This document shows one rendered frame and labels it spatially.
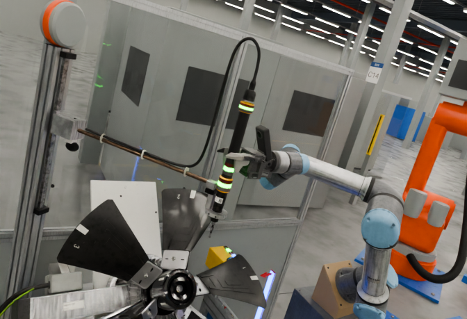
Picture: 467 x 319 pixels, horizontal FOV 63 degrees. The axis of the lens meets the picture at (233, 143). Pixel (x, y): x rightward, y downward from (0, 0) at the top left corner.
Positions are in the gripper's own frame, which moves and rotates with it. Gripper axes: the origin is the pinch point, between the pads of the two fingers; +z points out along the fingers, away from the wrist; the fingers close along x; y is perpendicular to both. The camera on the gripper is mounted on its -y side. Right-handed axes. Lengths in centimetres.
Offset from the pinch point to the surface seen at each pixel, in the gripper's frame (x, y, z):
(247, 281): -3, 47, -23
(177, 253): 6.4, 38.6, 3.1
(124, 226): 8.2, 28.6, 22.8
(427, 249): 85, 123, -381
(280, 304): 99, 166, -178
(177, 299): -7.2, 45.5, 8.0
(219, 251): 33, 58, -37
